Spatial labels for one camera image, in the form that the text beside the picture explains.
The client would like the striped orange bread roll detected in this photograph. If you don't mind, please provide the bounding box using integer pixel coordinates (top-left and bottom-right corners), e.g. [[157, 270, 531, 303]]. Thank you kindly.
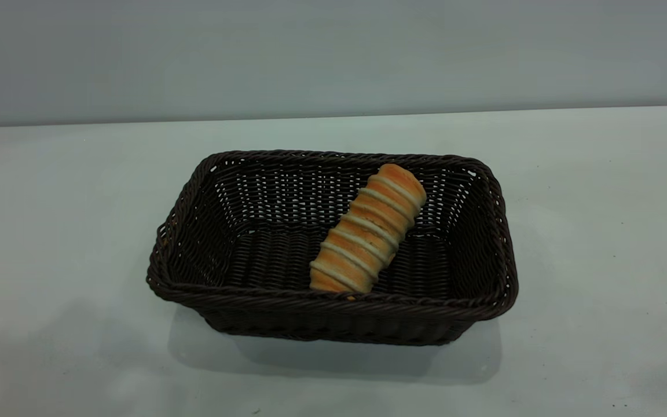
[[309, 163, 427, 295]]

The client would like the black woven wicker basket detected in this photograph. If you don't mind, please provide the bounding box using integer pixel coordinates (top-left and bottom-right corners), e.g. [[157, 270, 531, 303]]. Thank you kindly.
[[146, 149, 519, 347]]

